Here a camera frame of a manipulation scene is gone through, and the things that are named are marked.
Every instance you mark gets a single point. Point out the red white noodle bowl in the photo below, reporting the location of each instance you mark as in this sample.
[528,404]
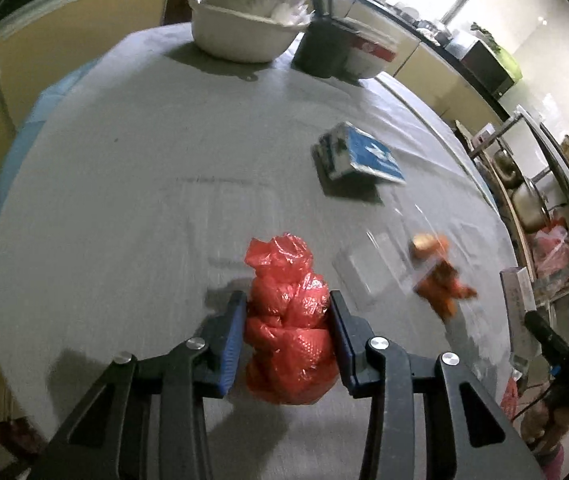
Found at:
[372,55]

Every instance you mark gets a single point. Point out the clear plastic packaging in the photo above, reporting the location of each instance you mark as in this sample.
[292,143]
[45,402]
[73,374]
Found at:
[369,270]

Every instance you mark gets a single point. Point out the white basin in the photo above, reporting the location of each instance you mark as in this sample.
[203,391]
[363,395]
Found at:
[239,35]

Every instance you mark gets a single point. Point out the small steel pot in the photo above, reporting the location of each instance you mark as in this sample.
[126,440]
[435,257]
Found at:
[507,167]

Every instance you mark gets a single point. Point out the grey tablecloth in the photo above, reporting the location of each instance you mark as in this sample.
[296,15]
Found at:
[164,170]

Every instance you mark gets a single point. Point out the orange snack wrapper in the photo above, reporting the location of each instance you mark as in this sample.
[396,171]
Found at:
[444,287]

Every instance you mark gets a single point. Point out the black microwave oven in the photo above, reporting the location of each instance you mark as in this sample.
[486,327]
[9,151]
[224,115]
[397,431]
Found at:
[487,67]

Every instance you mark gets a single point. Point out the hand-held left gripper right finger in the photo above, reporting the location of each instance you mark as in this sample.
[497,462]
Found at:
[343,345]

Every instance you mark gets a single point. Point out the pink red plastic bag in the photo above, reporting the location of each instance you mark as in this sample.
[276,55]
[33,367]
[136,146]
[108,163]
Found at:
[554,250]

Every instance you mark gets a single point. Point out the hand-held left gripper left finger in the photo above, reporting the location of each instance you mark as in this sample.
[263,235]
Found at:
[232,345]

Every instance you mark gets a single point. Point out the black utensil holder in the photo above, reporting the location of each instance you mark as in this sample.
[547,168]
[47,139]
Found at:
[319,50]

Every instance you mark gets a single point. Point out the blue foil snack packet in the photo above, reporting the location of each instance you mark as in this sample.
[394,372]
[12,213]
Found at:
[364,155]

